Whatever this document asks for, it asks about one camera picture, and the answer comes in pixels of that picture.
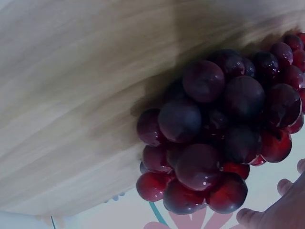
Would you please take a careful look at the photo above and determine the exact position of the person's right hand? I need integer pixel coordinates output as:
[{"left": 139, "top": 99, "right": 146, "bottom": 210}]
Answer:
[{"left": 236, "top": 158, "right": 305, "bottom": 229}]

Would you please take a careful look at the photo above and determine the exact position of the bunch of red grapes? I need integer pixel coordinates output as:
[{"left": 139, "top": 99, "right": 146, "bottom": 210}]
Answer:
[{"left": 135, "top": 32, "right": 305, "bottom": 215}]

